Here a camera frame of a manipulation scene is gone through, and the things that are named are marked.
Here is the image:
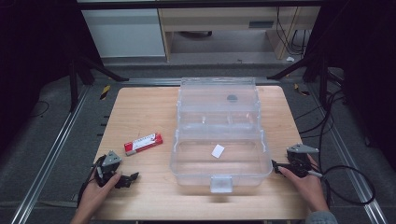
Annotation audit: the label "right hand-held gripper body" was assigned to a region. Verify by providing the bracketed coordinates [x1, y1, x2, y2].
[286, 143, 320, 179]

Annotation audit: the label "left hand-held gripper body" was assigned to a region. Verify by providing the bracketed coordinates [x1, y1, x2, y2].
[92, 150, 124, 189]

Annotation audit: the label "red and white packet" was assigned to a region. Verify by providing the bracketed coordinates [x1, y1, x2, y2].
[123, 133, 163, 157]

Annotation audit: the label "clear plastic storage box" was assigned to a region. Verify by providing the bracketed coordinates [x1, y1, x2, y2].
[169, 77, 275, 194]

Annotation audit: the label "person's left hand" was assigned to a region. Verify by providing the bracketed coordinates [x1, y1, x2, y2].
[77, 171, 123, 216]

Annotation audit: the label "person's right hand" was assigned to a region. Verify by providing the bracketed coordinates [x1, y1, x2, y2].
[277, 154, 330, 213]

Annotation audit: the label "white paper label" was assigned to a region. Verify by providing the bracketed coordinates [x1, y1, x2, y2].
[210, 144, 226, 160]

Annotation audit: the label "yellow and black tape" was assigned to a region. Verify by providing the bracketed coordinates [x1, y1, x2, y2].
[99, 84, 112, 101]
[293, 83, 311, 97]

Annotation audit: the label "black metal stand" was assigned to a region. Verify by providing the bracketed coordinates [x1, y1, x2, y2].
[68, 52, 130, 113]
[266, 52, 332, 110]

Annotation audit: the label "white cabinet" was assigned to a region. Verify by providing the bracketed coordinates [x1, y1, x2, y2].
[81, 8, 167, 59]

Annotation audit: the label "dark round base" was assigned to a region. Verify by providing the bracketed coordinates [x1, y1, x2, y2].
[178, 30, 214, 40]

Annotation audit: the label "light wooden desk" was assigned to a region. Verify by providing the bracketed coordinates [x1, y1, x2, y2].
[157, 7, 321, 62]

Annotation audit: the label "left hand-held gripper cable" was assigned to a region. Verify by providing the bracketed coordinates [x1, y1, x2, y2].
[76, 154, 107, 207]

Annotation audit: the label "black floor cables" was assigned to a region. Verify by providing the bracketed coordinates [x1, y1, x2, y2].
[293, 70, 347, 164]

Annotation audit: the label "aluminium floor rail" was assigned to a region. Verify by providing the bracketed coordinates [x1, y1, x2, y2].
[306, 83, 389, 224]
[10, 85, 92, 224]
[120, 77, 281, 88]

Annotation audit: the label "thin black floor cable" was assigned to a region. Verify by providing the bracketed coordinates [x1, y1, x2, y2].
[29, 100, 50, 119]

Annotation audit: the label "black cables under desk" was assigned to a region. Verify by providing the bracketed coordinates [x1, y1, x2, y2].
[275, 7, 313, 57]

